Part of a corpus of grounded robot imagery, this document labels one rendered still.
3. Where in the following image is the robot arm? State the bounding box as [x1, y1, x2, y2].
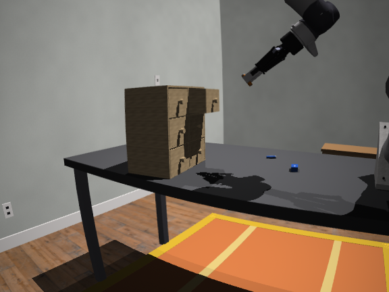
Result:
[284, 0, 389, 162]

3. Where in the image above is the light wooden chest of drawers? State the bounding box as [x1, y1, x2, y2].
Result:
[124, 85, 205, 179]

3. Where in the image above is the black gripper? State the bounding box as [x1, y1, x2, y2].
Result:
[242, 31, 304, 83]

